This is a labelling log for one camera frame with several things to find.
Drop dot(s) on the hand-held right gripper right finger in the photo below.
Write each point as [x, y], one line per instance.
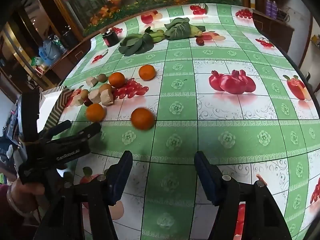
[207, 180]

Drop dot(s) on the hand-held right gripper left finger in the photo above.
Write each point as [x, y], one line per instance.
[122, 176]

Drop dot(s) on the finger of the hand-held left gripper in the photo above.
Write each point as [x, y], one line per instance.
[58, 127]
[86, 133]

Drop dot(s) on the white tray with striped rim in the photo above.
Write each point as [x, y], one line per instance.
[46, 105]

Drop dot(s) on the orange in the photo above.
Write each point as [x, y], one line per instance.
[95, 112]
[117, 79]
[147, 72]
[142, 118]

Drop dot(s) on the red date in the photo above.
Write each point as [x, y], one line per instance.
[87, 102]

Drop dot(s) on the beige shredded cake block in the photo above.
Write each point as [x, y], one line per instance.
[91, 81]
[107, 100]
[95, 96]

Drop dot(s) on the brown kiwi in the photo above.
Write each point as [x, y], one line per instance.
[102, 77]

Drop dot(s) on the person's left hand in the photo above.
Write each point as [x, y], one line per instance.
[21, 195]

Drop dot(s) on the fruit print tablecloth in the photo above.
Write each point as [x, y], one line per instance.
[225, 142]

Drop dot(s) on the blue thermos jug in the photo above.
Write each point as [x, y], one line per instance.
[50, 51]

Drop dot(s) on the wooden cabinet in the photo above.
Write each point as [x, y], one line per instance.
[50, 25]

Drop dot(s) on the black jar with red label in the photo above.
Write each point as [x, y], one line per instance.
[110, 38]

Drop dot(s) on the green bok choy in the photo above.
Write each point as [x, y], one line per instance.
[136, 45]

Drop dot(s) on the green bananas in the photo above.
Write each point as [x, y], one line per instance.
[157, 36]

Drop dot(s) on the green cabbage leaf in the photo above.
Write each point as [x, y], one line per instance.
[177, 28]

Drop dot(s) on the red dates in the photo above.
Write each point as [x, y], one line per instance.
[200, 41]

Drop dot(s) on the wooden sideboard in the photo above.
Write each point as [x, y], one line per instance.
[272, 30]

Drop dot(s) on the purple bottle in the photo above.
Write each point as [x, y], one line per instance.
[274, 8]
[268, 7]

